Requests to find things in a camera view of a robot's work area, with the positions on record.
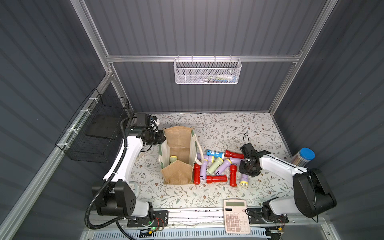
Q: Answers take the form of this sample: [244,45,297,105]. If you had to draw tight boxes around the purple flashlight vertical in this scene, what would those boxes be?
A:
[240,174,249,188]
[200,159,208,182]

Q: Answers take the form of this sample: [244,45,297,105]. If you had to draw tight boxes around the red flashlight vertical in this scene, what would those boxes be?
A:
[194,163,201,185]
[230,165,238,187]

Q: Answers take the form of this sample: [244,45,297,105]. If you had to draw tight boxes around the red flashlight top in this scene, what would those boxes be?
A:
[224,151,244,159]

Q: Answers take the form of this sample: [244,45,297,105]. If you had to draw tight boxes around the pale green flashlight top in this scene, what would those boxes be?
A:
[170,156,178,164]

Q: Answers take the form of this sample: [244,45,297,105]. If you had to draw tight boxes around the pale green flashlight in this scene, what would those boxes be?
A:
[207,157,223,175]
[170,156,178,164]

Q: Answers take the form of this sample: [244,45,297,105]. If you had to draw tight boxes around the purple flashlight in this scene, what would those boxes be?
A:
[197,153,215,163]
[229,157,243,165]

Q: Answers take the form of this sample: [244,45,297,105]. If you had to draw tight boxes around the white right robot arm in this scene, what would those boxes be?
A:
[240,147,337,223]

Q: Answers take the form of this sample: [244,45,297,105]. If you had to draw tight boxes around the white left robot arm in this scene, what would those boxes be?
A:
[92,130,166,218]

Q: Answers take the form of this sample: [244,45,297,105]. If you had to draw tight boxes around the purple flashlight centre diagonal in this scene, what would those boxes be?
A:
[215,159,232,176]

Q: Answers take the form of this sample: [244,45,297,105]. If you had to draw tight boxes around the pale green flashlight centre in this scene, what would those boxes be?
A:
[207,157,223,175]

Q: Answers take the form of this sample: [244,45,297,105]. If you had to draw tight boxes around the red flashlight bottom horizontal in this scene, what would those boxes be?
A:
[206,175,228,184]

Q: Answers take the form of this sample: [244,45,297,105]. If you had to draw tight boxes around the blue flashlight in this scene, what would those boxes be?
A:
[207,150,225,159]

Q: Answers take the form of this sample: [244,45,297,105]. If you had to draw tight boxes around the blue lid pencil tube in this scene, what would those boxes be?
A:
[290,148,316,167]

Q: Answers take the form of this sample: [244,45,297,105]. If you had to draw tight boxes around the pink desk calculator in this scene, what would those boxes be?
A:
[223,199,251,235]

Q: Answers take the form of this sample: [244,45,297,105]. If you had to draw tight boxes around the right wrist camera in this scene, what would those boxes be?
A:
[240,143,256,159]

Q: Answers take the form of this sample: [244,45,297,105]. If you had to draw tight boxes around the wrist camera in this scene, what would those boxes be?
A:
[240,143,256,159]
[133,114,160,132]

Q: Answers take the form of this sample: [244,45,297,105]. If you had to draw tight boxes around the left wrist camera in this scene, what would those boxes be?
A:
[133,114,160,132]

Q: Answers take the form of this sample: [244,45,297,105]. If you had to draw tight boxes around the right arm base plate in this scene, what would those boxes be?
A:
[245,207,289,225]

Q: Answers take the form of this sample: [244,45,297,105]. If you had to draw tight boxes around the black wire side basket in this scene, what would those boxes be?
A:
[56,90,131,163]

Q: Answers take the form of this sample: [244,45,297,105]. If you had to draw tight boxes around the white wire wall basket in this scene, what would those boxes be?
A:
[173,58,242,85]

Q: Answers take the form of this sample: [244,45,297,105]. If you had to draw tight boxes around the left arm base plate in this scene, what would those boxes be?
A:
[127,210,169,228]

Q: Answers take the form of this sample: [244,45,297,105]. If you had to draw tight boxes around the markers in wall basket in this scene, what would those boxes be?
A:
[201,74,238,84]

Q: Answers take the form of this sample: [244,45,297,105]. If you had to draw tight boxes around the black corrugated cable hose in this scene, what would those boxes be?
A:
[83,115,142,240]

